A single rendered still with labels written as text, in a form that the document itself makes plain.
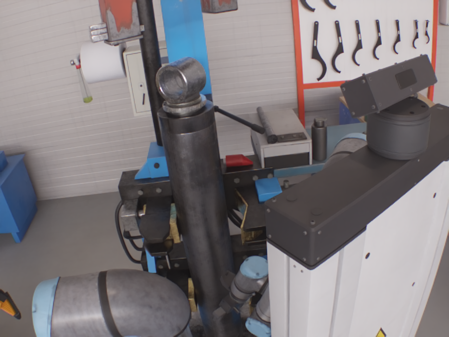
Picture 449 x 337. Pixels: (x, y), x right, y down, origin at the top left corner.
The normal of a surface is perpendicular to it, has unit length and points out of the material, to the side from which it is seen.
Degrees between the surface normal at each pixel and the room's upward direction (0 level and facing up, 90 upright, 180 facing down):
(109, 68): 101
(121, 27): 90
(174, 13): 90
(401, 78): 61
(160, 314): 73
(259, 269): 19
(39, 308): 35
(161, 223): 0
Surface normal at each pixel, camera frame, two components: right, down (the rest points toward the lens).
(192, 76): 0.79, -0.04
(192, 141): 0.24, 0.44
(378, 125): -0.83, 0.34
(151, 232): -0.11, -0.87
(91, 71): 0.09, 0.63
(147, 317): 0.61, 0.10
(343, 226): 0.59, 0.33
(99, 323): 0.18, 0.21
